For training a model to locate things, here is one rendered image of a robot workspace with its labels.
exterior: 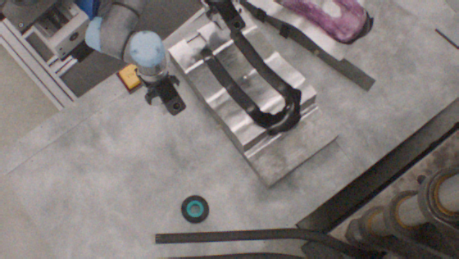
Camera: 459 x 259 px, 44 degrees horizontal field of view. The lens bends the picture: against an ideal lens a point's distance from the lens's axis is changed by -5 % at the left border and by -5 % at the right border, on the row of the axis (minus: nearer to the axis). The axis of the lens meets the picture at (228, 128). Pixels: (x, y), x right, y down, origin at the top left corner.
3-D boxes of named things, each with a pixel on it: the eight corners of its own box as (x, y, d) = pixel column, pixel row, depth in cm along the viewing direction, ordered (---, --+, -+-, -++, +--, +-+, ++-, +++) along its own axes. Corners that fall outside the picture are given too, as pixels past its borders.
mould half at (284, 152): (170, 61, 185) (166, 43, 172) (238, 15, 189) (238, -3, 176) (267, 189, 175) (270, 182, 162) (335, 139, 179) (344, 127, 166)
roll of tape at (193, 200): (189, 192, 175) (188, 190, 171) (214, 204, 174) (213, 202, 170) (177, 215, 173) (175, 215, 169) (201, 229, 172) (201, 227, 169)
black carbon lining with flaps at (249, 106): (196, 56, 178) (195, 43, 169) (239, 27, 181) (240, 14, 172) (266, 148, 171) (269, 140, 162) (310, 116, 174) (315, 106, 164)
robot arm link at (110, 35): (106, 12, 145) (146, 27, 144) (86, 51, 142) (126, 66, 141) (101, -3, 137) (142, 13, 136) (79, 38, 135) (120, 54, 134)
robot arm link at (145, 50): (134, 22, 134) (168, 35, 133) (141, 41, 145) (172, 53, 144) (120, 52, 132) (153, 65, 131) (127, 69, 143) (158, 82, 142)
